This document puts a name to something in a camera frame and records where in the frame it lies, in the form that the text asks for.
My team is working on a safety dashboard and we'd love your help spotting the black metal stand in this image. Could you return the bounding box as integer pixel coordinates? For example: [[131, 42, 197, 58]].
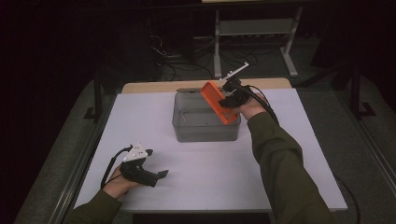
[[351, 62, 377, 119], [83, 68, 104, 122]]

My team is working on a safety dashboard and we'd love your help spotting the person's left hand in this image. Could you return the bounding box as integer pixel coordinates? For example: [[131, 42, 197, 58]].
[[102, 166, 143, 200]]

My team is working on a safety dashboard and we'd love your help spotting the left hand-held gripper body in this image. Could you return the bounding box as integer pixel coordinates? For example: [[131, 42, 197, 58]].
[[120, 143, 158, 189]]

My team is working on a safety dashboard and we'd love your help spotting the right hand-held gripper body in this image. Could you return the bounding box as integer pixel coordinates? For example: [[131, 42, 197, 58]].
[[219, 62, 252, 108]]

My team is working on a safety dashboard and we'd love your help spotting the thin black cable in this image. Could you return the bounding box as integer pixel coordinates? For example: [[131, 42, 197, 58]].
[[334, 175, 361, 224]]

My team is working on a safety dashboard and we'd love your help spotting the grey translucent plastic box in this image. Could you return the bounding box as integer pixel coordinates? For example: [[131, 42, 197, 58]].
[[172, 88, 242, 144]]

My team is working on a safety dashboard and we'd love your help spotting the orange phone case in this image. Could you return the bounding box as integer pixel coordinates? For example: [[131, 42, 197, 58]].
[[200, 80, 240, 126]]

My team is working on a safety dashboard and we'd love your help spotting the white metal desk frame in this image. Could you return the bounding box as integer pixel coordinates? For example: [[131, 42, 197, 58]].
[[213, 6, 304, 78]]

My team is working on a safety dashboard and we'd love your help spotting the tangle of floor cables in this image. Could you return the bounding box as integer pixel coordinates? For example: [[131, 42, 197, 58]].
[[148, 34, 260, 82]]

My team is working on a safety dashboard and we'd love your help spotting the grey metal rail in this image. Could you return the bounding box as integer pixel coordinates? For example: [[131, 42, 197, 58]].
[[49, 92, 120, 224], [339, 90, 396, 188]]

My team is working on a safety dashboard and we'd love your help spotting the person's right hand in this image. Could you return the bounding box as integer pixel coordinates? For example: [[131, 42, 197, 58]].
[[235, 94, 269, 121]]

